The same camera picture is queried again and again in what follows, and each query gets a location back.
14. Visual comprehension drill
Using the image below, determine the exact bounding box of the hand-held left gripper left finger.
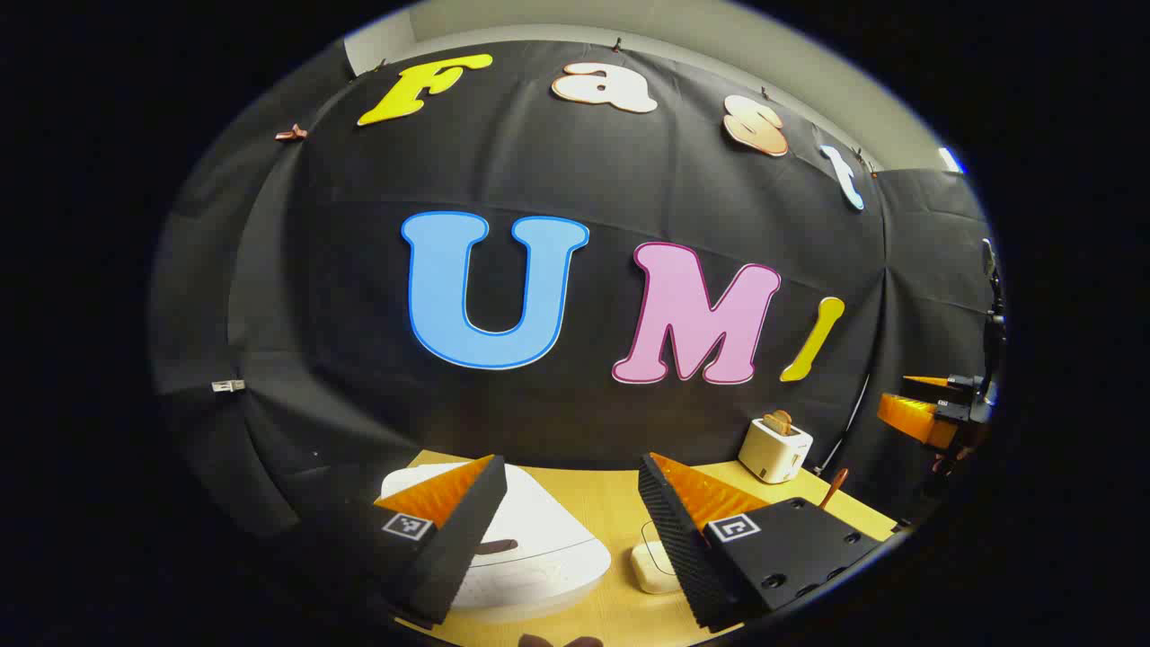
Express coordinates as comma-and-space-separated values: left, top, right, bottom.
296, 454, 509, 630

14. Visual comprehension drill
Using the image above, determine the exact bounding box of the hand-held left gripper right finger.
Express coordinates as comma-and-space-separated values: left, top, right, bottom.
638, 452, 886, 634

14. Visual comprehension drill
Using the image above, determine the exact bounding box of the white rice cooker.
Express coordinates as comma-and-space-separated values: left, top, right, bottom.
380, 463, 612, 625

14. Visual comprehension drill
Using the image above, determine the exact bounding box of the white toaster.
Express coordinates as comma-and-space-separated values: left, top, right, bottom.
739, 416, 814, 483

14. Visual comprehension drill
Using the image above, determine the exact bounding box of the black backdrop cloth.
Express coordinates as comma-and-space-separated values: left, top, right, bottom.
148, 40, 1007, 540

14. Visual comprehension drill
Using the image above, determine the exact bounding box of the white cable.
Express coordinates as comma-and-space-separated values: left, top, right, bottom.
813, 373, 872, 473

